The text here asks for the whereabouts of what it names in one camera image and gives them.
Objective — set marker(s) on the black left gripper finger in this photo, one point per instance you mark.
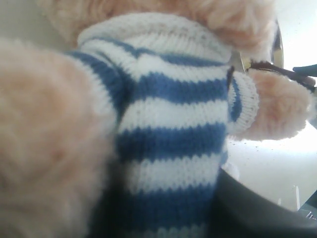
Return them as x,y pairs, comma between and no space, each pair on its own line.
238,212

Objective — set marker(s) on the dark red wooden spoon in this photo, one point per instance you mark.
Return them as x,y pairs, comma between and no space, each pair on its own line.
305,81

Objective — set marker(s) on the tan teddy bear striped sweater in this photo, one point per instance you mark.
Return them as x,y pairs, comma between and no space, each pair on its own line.
124,136

